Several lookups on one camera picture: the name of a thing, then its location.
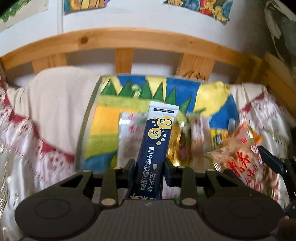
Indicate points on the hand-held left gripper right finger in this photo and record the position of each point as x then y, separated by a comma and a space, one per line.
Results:
168, 176

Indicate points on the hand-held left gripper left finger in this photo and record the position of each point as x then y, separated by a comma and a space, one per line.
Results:
130, 176

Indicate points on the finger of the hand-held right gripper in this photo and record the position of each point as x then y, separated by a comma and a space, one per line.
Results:
271, 161

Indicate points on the dark blue stick sachet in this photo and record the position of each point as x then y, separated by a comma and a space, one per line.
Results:
155, 150

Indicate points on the orange snack packet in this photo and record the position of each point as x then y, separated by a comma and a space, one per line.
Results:
238, 160

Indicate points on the white snack packet red print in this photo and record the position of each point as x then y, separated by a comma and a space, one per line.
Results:
129, 139

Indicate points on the clear bread stick packet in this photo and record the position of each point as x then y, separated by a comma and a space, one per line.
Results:
201, 139

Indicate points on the dinosaur painted clear tray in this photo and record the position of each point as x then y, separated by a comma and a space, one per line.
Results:
106, 120

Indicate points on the gold snack packet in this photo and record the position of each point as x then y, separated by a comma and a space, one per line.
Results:
178, 141

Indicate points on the small yellow snack packet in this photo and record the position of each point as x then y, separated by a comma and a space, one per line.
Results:
218, 139

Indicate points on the white satin blanket red pattern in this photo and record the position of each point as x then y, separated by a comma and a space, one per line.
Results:
23, 148

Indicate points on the camouflage cloth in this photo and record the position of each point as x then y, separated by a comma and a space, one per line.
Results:
282, 27

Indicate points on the wooden bed frame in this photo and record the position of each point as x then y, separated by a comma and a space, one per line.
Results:
138, 39

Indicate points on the yellow landscape wall poster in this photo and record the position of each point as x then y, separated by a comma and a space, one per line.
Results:
203, 9

